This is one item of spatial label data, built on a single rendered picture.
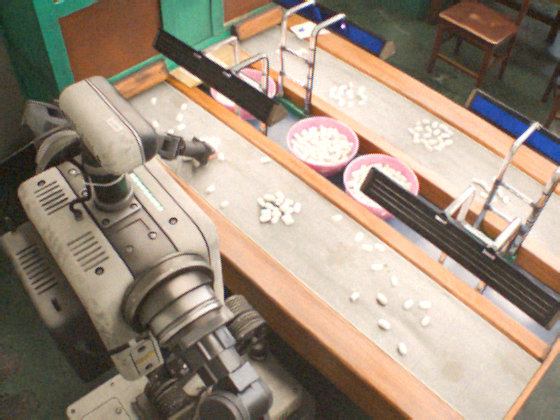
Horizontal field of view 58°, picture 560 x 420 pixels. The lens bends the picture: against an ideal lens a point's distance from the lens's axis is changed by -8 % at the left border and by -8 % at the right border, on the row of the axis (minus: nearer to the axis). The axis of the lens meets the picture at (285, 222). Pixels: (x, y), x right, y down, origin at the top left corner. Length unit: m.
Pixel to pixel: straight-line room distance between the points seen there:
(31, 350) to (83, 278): 1.72
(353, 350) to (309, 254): 0.36
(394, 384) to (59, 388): 1.46
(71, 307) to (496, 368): 1.19
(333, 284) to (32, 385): 1.40
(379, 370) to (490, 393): 0.33
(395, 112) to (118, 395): 1.51
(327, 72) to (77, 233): 1.72
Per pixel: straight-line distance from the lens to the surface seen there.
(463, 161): 2.15
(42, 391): 2.46
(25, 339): 2.60
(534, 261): 1.94
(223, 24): 2.49
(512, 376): 1.67
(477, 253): 1.39
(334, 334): 1.56
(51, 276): 0.95
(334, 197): 1.85
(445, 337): 1.65
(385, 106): 2.30
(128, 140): 0.76
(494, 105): 1.85
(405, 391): 1.52
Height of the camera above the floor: 2.13
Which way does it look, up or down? 51 degrees down
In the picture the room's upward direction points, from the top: 4 degrees clockwise
